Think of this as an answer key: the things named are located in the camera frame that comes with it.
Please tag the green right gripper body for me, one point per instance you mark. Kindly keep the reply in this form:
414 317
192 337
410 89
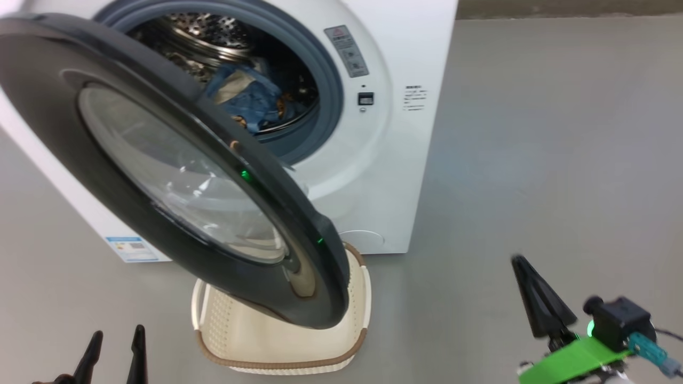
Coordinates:
571 360

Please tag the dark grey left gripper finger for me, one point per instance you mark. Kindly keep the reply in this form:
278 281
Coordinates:
89 362
138 357

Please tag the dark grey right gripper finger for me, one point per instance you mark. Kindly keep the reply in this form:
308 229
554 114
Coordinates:
555 309
536 304

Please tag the round glass washer door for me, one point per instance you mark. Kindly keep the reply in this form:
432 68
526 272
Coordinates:
106 176

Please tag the blue garment with white panel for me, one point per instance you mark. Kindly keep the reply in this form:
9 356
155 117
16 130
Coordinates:
251 101

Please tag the blue garment with cartoon characters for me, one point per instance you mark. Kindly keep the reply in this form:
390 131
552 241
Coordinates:
291 106

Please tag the white front-load washing machine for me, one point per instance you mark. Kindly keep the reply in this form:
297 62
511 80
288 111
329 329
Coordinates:
384 160

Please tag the blue energy label sticker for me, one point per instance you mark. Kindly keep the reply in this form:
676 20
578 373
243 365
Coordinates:
133 249

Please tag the cream perforated laundry basket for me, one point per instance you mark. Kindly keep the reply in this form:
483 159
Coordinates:
251 341

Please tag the grey warning sticker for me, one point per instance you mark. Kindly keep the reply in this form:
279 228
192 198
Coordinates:
347 52

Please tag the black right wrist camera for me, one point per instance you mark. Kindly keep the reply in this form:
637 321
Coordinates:
619 320

